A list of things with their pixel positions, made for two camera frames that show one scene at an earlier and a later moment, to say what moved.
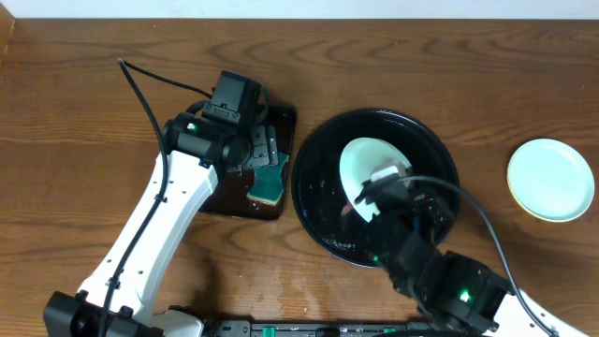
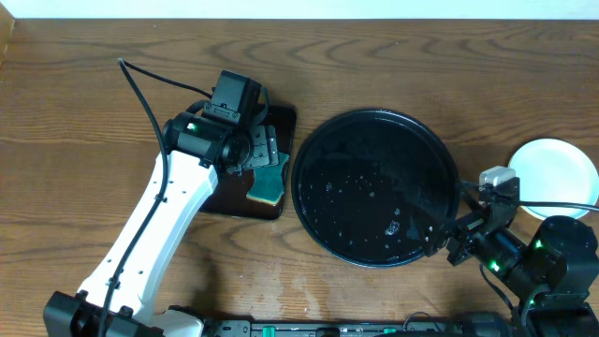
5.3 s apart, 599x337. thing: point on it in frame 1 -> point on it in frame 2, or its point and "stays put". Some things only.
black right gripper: [433, 208] -> [469, 228]
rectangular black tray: [234, 184] stays put
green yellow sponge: [268, 181] stays put
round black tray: [319, 194] stays put
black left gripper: [264, 148] stays put
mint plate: [358, 158] -> [558, 171]
